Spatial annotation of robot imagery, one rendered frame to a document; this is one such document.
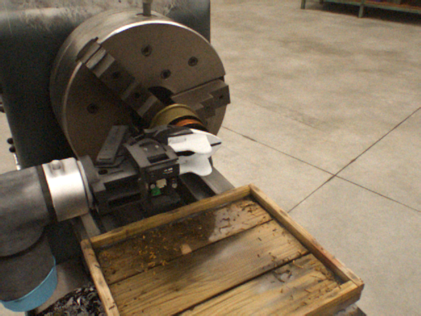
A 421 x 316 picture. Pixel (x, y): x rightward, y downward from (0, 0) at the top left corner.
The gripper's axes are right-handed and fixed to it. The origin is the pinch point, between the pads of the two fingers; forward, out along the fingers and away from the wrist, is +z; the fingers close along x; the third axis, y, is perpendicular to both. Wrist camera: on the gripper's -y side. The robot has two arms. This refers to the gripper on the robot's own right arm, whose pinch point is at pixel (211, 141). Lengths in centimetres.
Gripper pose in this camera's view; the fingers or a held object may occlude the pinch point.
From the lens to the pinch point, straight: 61.2
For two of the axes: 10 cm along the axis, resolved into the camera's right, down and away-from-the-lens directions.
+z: 8.9, -2.4, 4.0
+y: 4.6, 4.7, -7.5
